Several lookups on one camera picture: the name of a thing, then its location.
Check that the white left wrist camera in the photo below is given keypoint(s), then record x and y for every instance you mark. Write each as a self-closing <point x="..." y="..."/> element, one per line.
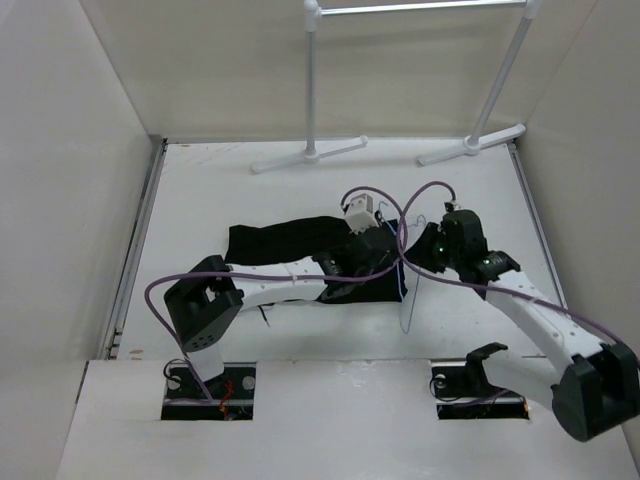
<point x="359" y="213"/>

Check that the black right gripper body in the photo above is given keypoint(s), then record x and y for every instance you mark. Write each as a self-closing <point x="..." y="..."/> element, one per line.
<point x="434" y="252"/>

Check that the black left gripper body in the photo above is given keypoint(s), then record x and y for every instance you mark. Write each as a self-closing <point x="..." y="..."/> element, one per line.
<point x="389" y="257"/>

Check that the black trousers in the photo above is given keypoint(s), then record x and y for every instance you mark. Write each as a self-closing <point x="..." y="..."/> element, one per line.
<point x="292" y="240"/>

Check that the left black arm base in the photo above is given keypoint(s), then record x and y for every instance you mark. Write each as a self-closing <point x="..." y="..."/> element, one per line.
<point x="232" y="394"/>

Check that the left aluminium table rail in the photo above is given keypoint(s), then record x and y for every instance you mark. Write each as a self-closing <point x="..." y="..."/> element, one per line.
<point x="114" y="322"/>

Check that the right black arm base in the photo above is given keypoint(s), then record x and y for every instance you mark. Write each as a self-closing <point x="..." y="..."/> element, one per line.
<point x="462" y="391"/>

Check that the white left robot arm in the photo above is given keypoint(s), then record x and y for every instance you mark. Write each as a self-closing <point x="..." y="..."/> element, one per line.
<point x="202" y="309"/>

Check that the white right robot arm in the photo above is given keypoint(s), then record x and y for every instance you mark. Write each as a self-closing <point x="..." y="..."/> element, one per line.
<point x="590" y="386"/>

